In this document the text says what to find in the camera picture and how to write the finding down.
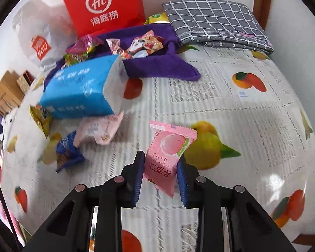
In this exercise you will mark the green snack packet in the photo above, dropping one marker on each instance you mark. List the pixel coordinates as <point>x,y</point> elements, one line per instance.
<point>73,59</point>

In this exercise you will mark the brown wooden door frame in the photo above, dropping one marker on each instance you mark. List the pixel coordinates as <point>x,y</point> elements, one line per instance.
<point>262,2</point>

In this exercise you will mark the fruit print tablecloth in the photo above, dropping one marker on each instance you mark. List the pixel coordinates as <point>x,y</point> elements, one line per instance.
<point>225,110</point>

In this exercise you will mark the yellow green packet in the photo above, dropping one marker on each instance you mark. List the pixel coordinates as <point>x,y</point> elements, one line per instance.
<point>157,19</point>

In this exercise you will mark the red paper bag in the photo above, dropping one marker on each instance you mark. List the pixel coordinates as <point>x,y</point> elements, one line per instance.
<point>102,5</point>

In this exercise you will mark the blue snack packet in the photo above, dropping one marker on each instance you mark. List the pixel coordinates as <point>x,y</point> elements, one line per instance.
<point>68,152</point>

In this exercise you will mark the pale pink snack packet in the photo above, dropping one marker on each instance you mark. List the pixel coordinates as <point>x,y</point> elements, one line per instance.
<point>99,128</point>

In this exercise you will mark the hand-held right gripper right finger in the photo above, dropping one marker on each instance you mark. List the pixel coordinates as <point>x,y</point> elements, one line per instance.
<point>182,186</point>

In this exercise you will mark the panda print snack packet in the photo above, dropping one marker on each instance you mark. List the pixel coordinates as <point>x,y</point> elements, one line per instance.
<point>136,47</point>

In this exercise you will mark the purple towel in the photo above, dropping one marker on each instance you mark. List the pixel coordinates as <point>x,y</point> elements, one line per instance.
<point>157,65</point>

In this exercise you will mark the brown patterned box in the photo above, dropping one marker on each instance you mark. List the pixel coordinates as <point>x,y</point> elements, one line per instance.
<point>25,81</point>

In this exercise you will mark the grey checked folded cloth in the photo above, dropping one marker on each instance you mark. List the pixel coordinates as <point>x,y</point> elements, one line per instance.
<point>215,23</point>

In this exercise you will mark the blue tissue pack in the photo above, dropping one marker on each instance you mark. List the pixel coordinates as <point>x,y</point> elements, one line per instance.
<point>76,89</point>

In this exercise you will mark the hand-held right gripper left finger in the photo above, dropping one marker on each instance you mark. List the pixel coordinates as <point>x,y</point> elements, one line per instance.
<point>137,178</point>

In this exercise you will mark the magenta snack packet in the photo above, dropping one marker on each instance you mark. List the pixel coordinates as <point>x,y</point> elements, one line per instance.
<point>84,44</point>

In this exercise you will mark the pale yellow snack packet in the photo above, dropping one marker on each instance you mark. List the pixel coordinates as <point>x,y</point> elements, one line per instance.
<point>48,149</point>

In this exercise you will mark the pink peach snack packet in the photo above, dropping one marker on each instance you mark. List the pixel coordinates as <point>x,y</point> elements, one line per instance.
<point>162,157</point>

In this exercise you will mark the white plastic bag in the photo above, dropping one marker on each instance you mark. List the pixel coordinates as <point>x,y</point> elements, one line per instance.
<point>34,29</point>

